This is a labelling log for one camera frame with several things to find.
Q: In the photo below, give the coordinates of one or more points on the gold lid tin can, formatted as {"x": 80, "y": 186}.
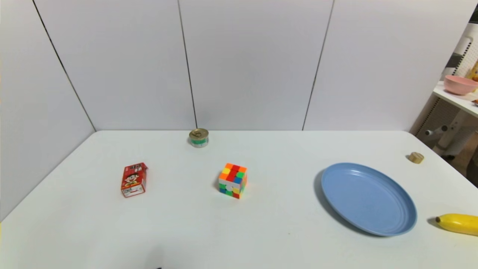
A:
{"x": 198, "y": 138}

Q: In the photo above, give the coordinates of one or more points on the blue plate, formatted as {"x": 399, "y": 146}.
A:
{"x": 368, "y": 198}

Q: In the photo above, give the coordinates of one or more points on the round wooden block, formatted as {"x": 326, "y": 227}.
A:
{"x": 416, "y": 157}

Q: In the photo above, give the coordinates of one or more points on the red milk carton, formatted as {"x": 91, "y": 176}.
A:
{"x": 133, "y": 180}

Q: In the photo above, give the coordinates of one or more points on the multicolour puzzle cube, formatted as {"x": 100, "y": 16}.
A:
{"x": 233, "y": 180}

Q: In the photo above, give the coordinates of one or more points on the yellow banana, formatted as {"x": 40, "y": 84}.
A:
{"x": 459, "y": 223}

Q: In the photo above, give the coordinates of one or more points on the white shelf table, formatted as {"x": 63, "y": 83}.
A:
{"x": 457, "y": 112}

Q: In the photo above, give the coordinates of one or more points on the pink bowl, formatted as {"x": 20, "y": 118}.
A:
{"x": 460, "y": 84}

